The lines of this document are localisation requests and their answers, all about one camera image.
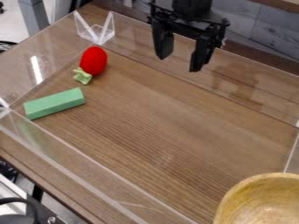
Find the wooden bowl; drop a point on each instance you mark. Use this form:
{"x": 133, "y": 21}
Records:
{"x": 263, "y": 199}

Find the red plush fruit green stem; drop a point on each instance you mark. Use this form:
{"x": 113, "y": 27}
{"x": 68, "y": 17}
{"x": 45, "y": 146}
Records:
{"x": 92, "y": 65}

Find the clear acrylic corner bracket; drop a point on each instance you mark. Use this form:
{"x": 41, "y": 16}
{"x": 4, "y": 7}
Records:
{"x": 99, "y": 34}

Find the clear acrylic tray enclosure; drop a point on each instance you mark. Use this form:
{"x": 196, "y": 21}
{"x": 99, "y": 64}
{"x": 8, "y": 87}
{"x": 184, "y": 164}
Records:
{"x": 163, "y": 139}

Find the green rectangular block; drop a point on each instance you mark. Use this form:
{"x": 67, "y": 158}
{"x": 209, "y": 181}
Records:
{"x": 53, "y": 103}

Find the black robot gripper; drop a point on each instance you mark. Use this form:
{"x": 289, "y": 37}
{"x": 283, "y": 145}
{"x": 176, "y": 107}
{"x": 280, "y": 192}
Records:
{"x": 187, "y": 17}

